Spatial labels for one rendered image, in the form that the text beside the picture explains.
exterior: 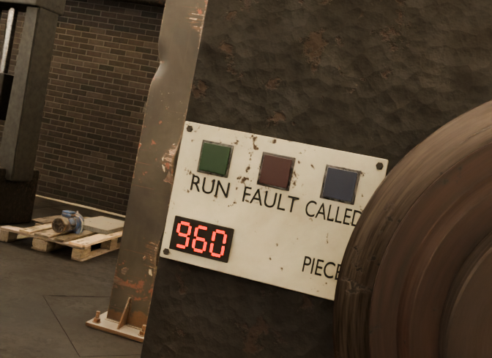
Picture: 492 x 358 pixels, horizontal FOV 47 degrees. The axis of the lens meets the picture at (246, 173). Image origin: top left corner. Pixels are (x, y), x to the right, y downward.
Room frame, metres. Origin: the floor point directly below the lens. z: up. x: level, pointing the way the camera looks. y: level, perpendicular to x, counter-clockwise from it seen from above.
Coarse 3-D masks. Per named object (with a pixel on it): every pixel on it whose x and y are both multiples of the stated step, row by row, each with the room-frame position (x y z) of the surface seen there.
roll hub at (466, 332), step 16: (480, 256) 0.44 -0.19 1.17; (464, 272) 0.46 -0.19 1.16; (480, 272) 0.44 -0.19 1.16; (464, 288) 0.44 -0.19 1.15; (480, 288) 0.44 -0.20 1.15; (448, 304) 0.47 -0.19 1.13; (464, 304) 0.44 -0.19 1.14; (480, 304) 0.44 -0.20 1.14; (448, 320) 0.45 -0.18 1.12; (464, 320) 0.44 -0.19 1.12; (480, 320) 0.43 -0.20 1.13; (448, 336) 0.44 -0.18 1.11; (464, 336) 0.44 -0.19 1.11; (480, 336) 0.43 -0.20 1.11; (448, 352) 0.44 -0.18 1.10; (464, 352) 0.44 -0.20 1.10; (480, 352) 0.43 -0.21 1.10
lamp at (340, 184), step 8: (328, 168) 0.68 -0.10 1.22; (336, 168) 0.68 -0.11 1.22; (328, 176) 0.68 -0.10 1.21; (336, 176) 0.68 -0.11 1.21; (344, 176) 0.67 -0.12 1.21; (352, 176) 0.67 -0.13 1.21; (328, 184) 0.68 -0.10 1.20; (336, 184) 0.68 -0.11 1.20; (344, 184) 0.67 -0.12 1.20; (352, 184) 0.67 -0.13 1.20; (328, 192) 0.68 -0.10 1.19; (336, 192) 0.67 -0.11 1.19; (344, 192) 0.67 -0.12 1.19; (352, 192) 0.67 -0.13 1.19; (344, 200) 0.67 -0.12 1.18
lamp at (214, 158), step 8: (208, 144) 0.71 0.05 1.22; (216, 144) 0.71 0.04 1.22; (208, 152) 0.71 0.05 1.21; (216, 152) 0.71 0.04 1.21; (224, 152) 0.71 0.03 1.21; (208, 160) 0.71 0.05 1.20; (216, 160) 0.71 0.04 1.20; (224, 160) 0.71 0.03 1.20; (200, 168) 0.72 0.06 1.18; (208, 168) 0.71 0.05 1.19; (216, 168) 0.71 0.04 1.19; (224, 168) 0.71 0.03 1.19
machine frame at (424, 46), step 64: (256, 0) 0.73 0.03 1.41; (320, 0) 0.72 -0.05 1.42; (384, 0) 0.70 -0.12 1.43; (448, 0) 0.68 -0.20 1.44; (256, 64) 0.73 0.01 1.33; (320, 64) 0.71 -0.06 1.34; (384, 64) 0.69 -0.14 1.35; (448, 64) 0.68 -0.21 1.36; (256, 128) 0.73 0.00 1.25; (320, 128) 0.71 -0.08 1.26; (384, 128) 0.69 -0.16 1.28; (192, 320) 0.73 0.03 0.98; (256, 320) 0.71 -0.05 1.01; (320, 320) 0.70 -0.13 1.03
